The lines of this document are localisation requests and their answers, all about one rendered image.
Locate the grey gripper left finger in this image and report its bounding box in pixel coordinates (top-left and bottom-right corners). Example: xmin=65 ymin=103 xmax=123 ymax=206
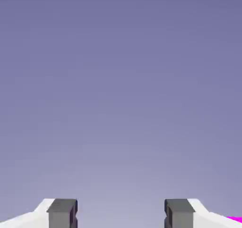
xmin=0 ymin=198 xmax=78 ymax=228

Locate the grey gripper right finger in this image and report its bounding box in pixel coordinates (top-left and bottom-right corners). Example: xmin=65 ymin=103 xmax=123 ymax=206
xmin=164 ymin=198 xmax=242 ymax=228

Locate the large magenta box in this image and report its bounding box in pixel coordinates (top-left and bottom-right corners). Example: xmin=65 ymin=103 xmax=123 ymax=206
xmin=226 ymin=216 xmax=242 ymax=223

